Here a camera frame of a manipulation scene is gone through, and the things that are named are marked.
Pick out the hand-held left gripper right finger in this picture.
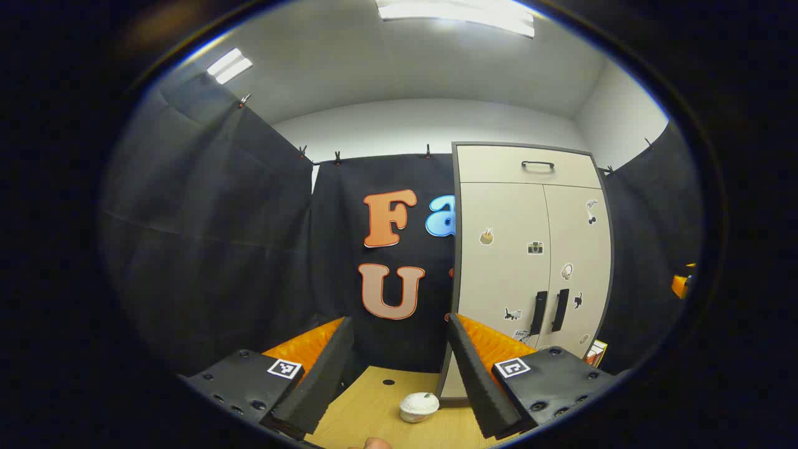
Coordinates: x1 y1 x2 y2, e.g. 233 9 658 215
446 313 618 440

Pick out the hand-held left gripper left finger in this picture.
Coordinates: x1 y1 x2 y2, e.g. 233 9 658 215
178 316 356 440

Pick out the black door handle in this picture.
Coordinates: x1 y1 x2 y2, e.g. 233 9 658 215
530 291 548 336
551 289 570 332

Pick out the white double-door shoe cabinet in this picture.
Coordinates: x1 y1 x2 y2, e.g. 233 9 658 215
436 142 615 400

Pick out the white cabinet drawer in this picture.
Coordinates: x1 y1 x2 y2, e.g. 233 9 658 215
457 145 600 189

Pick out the black backdrop cloth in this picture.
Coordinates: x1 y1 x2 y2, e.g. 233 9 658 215
100 75 705 375

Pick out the small ceiling light panel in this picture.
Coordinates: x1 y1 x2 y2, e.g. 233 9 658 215
206 48 254 85

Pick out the large ceiling light panel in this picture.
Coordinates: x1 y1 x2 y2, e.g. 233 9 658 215
376 0 536 38

